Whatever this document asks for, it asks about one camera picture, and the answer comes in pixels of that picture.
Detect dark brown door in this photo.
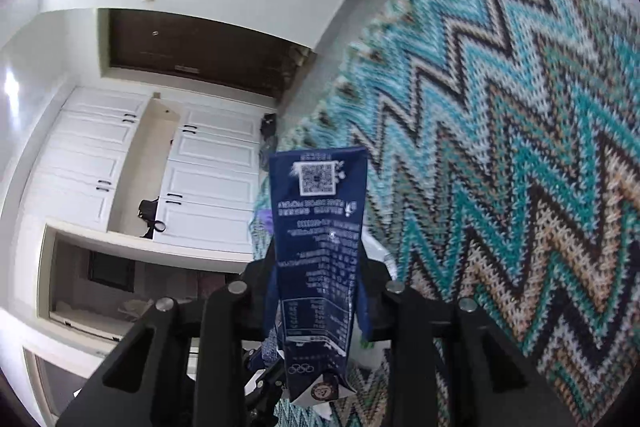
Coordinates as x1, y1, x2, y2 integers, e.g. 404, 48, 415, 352
107, 8, 309, 100

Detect grey slippers pair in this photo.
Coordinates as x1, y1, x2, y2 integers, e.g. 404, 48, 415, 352
257, 136, 277, 168

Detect purple wrapper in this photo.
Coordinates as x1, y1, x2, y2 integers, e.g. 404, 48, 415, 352
252, 205, 274, 238

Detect dark blue milk carton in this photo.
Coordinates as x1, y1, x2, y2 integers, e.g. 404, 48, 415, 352
268, 147, 369, 408

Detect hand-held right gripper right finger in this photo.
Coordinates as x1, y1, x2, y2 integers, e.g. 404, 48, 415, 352
357, 249, 571, 427

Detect zigzag knitted blanket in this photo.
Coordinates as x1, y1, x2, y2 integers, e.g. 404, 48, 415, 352
250, 0, 640, 427

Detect white wardrobe cabinet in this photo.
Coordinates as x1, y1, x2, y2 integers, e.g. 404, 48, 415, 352
20, 86, 269, 259

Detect black bag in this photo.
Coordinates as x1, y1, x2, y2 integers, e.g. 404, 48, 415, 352
137, 196, 166, 241

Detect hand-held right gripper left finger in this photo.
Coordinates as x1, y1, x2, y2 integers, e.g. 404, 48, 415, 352
57, 237, 281, 427

